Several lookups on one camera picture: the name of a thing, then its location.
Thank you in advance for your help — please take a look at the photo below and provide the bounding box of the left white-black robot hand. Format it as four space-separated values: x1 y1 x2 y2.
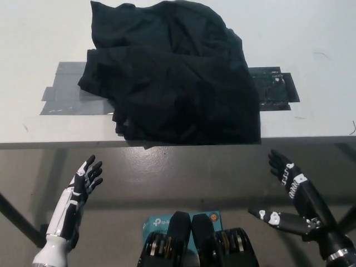
45 155 105 239

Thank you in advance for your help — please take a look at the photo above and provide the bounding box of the right black-white robot hand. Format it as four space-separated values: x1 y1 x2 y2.
248 149 349 243

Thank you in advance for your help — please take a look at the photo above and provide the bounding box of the black Columbia jacket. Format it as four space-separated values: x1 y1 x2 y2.
77 0 262 150

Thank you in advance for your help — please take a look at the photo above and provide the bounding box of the black table foot plate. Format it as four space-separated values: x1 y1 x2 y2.
38 223 50 241

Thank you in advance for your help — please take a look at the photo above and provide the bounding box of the teal TP-Link box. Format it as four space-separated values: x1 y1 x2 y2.
142 210 225 251

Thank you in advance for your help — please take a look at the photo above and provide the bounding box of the grey tape patch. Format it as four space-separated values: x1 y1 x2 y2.
39 61 301 116

